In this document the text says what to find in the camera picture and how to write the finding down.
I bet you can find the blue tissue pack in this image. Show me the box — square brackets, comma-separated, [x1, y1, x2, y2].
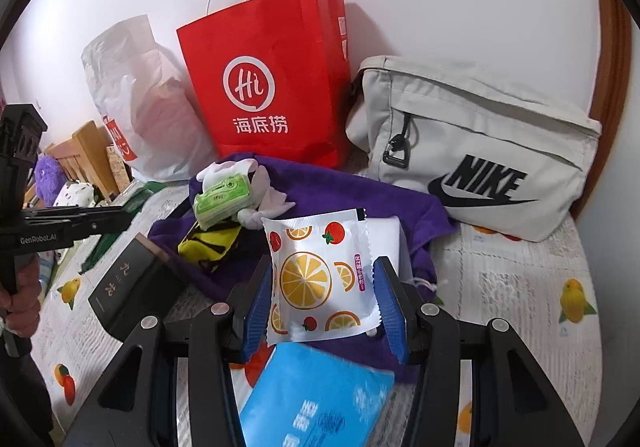
[239, 342, 396, 447]

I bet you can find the wooden chair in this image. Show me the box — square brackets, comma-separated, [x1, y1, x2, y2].
[22, 119, 133, 208]

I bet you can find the white spotted plush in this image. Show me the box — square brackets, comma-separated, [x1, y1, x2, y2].
[52, 181, 98, 210]

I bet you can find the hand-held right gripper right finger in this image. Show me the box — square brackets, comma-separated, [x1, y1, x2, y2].
[372, 257, 583, 447]

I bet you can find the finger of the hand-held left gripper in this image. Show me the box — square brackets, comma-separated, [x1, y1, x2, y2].
[67, 206, 132, 242]

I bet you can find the black box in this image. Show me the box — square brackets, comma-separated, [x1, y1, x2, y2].
[87, 233, 188, 343]

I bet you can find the beige shoulder bag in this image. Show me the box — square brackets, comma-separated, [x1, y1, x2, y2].
[345, 56, 603, 243]

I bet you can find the white sponge block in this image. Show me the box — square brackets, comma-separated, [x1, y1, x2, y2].
[367, 217, 416, 283]

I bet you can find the fruit-print wipe packet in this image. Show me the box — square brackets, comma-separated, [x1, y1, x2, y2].
[261, 207, 383, 345]

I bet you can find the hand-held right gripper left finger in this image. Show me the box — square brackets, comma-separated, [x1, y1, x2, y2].
[62, 257, 275, 447]

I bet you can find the green wet wipes pack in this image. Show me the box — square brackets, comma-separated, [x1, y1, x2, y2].
[197, 159, 296, 230]

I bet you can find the person's left hand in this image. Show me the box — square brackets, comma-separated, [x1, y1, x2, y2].
[0, 257, 43, 339]

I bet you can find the green cloth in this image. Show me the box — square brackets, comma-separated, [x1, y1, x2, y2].
[79, 181, 168, 275]

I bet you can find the yellow and black pouch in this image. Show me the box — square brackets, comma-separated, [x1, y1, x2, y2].
[177, 219, 243, 275]

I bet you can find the purple towel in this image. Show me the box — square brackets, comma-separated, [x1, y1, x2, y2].
[149, 153, 461, 385]

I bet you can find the red paper bag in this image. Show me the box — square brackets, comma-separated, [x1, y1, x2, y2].
[176, 0, 353, 170]

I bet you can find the white plastic bag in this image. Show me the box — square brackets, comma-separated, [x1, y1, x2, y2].
[81, 14, 221, 182]

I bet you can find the small patterned box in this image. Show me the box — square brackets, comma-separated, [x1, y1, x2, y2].
[106, 144, 133, 192]

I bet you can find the wooden door frame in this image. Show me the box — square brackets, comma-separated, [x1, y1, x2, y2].
[570, 0, 633, 222]

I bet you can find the fruit-print bedsheet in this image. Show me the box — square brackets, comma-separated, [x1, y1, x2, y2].
[30, 177, 608, 447]

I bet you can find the purple plush toy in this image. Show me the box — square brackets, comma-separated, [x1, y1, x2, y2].
[34, 154, 63, 208]

